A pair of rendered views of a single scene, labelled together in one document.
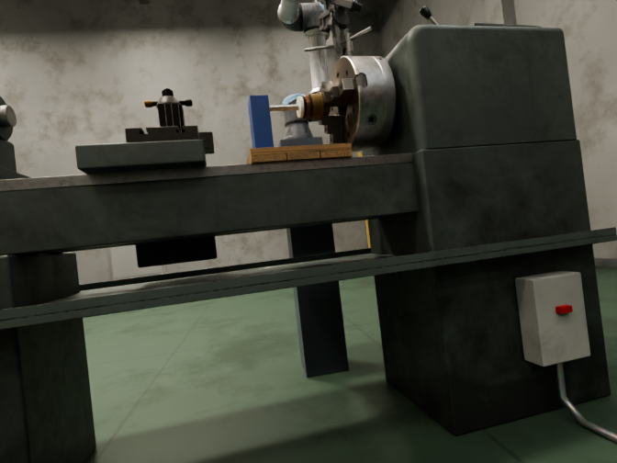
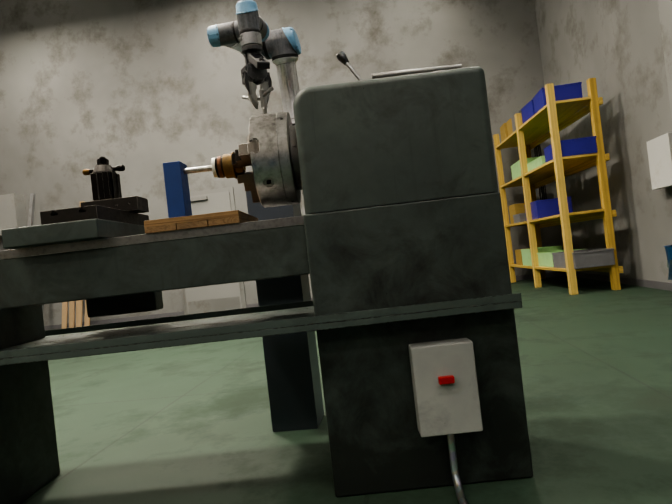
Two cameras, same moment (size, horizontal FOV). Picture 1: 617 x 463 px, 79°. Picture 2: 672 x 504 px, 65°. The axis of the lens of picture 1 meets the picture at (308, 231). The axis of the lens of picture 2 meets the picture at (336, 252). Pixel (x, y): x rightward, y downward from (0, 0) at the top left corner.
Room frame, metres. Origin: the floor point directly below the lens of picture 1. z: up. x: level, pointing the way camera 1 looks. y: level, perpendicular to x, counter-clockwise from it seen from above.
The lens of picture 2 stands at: (-0.40, -0.86, 0.72)
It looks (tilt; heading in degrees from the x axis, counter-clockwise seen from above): 1 degrees up; 15
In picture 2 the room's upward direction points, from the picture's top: 7 degrees counter-clockwise
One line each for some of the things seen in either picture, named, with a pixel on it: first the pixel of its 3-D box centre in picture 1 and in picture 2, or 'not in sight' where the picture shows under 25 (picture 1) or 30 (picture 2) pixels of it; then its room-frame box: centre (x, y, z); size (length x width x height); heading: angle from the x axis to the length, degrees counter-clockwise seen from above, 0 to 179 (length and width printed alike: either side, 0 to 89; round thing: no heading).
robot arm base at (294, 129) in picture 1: (297, 133); not in sight; (1.85, 0.00, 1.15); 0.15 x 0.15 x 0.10
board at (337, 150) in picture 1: (291, 165); (206, 225); (1.26, 0.03, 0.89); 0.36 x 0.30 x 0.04; 13
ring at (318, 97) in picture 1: (315, 107); (230, 165); (1.28, -0.07, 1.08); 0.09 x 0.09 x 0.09; 13
